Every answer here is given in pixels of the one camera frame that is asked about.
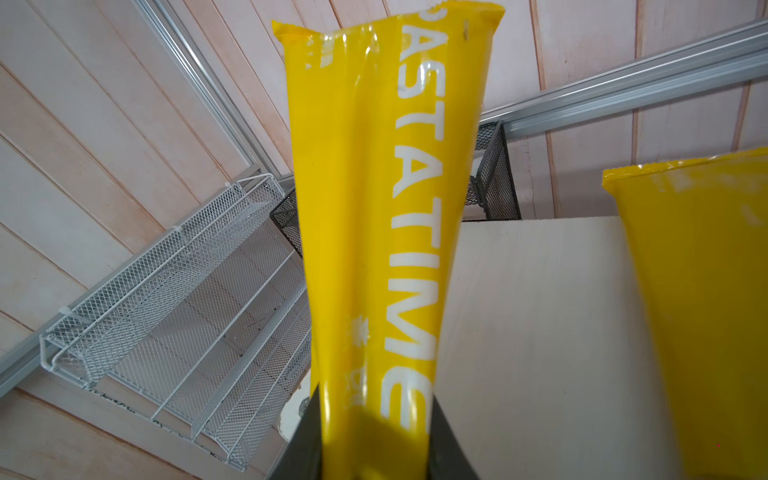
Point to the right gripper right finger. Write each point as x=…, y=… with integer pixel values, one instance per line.
x=446, y=459

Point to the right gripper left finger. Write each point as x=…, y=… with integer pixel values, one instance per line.
x=302, y=459

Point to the white two-tier shelf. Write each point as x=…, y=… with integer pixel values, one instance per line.
x=545, y=367

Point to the black mesh basket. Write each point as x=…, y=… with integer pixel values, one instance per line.
x=491, y=187

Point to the white wire mesh rack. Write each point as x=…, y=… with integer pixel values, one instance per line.
x=205, y=334

